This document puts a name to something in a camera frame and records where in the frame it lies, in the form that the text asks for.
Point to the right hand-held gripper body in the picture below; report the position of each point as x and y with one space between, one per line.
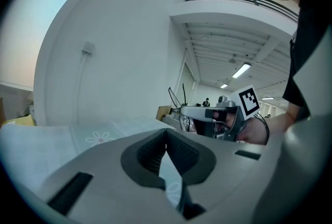
233 106

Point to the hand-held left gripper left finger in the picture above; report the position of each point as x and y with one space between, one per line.
131 163

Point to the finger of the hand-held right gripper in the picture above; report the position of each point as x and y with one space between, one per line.
193 112

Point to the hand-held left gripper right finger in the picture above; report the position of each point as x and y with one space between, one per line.
201 163

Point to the person's right forearm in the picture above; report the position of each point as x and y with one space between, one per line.
278 122

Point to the person's right hand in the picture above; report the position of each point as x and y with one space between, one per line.
250 132

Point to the long ceiling light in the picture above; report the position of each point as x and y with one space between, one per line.
224 85
268 98
241 70

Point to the brown cardboard box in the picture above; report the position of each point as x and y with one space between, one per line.
163 112

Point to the black wrist band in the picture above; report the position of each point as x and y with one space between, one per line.
265 127

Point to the floral tablecloth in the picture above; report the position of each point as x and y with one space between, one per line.
39 145

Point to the person's black shirt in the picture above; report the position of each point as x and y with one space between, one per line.
308 36

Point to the yellow bag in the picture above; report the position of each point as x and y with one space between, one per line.
19 120

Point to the white wall junction box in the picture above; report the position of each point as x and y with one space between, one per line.
88 48

